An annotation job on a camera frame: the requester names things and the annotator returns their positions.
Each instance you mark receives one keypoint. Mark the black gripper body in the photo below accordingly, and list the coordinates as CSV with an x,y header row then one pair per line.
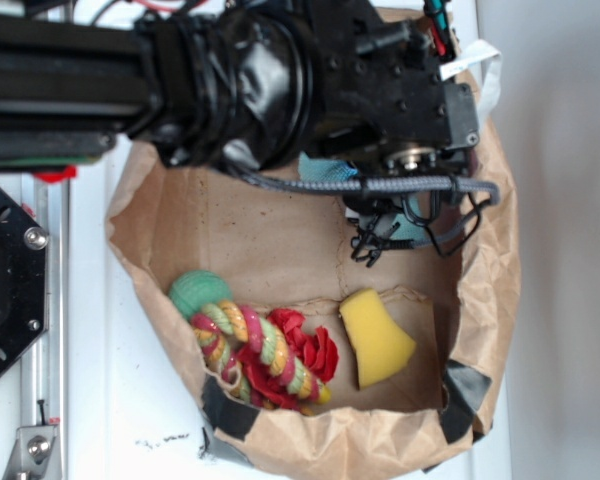
x,y
389,110

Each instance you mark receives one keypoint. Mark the light blue cloth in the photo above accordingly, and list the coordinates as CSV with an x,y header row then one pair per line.
x,y
323,170

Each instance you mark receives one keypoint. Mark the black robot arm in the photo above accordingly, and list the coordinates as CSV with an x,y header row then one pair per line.
x,y
254,86

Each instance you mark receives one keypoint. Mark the brown paper bag tray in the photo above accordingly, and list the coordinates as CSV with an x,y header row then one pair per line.
x,y
281,242

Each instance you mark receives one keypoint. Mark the yellow sponge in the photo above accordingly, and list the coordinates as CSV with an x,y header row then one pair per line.
x,y
381,347

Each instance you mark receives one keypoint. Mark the red fabric scrunchie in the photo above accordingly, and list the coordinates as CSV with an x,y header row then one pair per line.
x,y
320,350

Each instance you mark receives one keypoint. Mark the green yarn ball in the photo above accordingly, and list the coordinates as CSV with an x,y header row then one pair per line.
x,y
193,289

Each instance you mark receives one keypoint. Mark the multicolour braided rope toy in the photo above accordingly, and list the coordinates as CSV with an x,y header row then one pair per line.
x,y
220,331

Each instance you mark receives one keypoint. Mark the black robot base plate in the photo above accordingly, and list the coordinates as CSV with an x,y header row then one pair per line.
x,y
22,281

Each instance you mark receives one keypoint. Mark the aluminium rail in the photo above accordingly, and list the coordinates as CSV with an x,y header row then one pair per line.
x,y
43,368

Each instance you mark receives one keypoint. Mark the metal corner bracket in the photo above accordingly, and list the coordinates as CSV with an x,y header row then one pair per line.
x,y
36,454

